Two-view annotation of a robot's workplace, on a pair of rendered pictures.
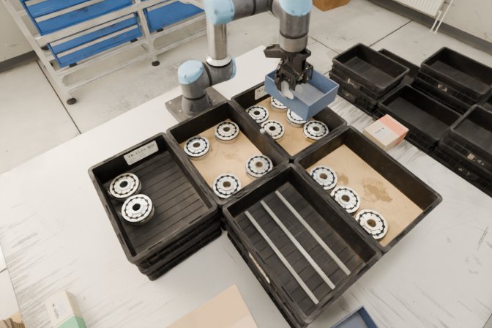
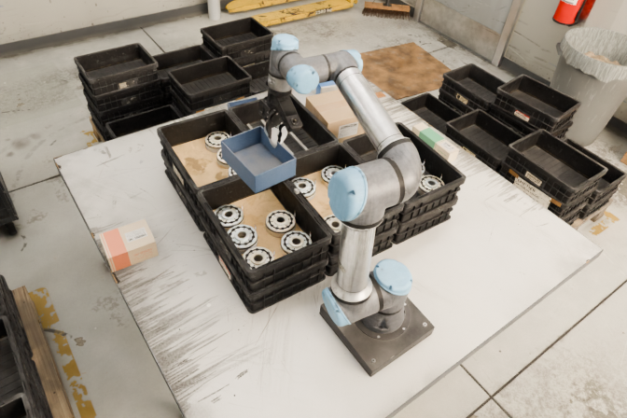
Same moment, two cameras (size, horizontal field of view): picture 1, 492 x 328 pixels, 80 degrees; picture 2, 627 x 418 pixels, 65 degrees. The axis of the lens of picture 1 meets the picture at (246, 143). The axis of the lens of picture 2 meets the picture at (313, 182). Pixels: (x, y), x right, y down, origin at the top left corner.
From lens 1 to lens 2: 1.99 m
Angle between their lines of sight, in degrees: 86
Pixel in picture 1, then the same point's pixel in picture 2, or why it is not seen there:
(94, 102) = not seen: outside the picture
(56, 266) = (470, 179)
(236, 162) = (324, 201)
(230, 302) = (330, 117)
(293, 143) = (257, 214)
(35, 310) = (468, 159)
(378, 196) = (196, 161)
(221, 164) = not seen: hidden behind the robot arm
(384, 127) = (127, 240)
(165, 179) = not seen: hidden behind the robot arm
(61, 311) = (445, 145)
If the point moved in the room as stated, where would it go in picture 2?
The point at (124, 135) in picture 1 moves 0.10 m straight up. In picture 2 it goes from (475, 292) to (483, 274)
